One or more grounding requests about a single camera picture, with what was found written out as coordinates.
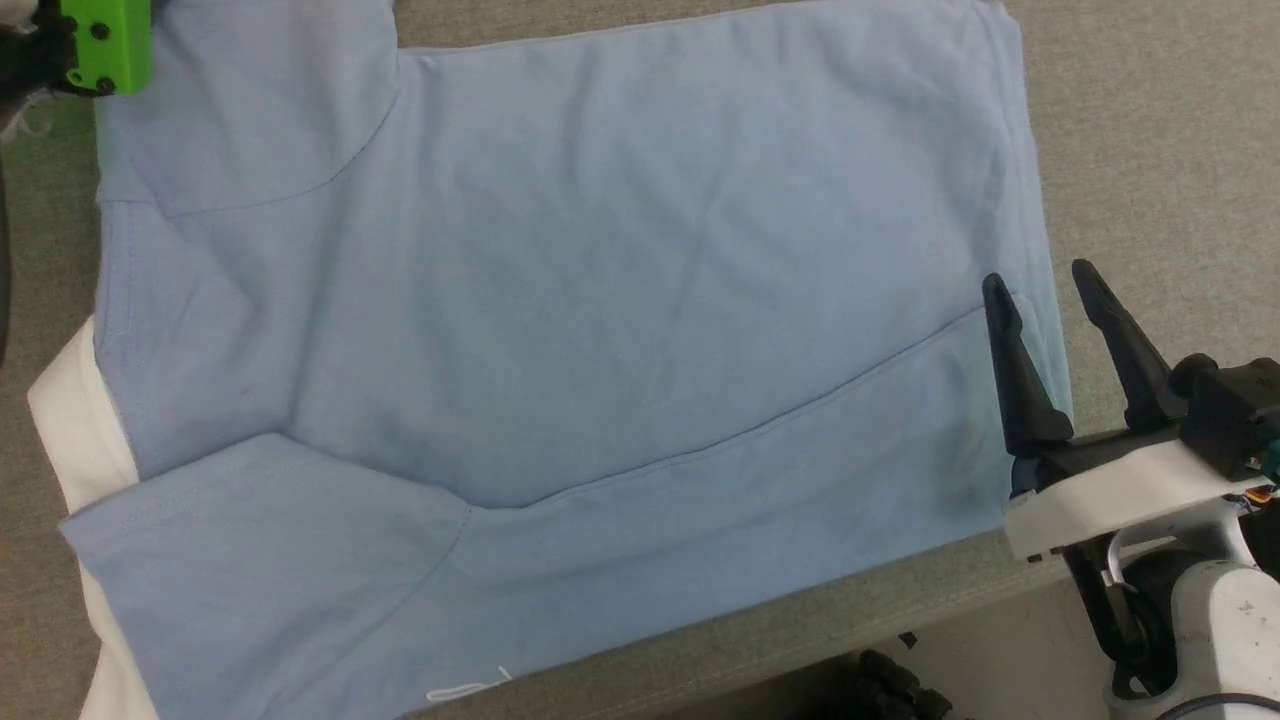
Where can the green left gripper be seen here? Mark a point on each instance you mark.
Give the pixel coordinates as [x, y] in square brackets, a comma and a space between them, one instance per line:
[115, 45]

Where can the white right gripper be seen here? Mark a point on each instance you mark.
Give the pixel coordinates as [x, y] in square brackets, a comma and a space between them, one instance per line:
[1110, 490]

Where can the light blue polo shirt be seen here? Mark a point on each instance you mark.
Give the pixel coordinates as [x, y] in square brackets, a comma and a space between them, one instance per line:
[600, 250]

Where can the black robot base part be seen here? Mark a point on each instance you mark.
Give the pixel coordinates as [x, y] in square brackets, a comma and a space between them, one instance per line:
[890, 685]

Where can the black right gripper motor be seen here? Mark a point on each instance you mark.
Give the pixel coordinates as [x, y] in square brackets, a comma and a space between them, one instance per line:
[1268, 540]

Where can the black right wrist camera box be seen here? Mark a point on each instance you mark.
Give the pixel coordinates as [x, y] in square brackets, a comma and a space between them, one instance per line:
[1230, 400]

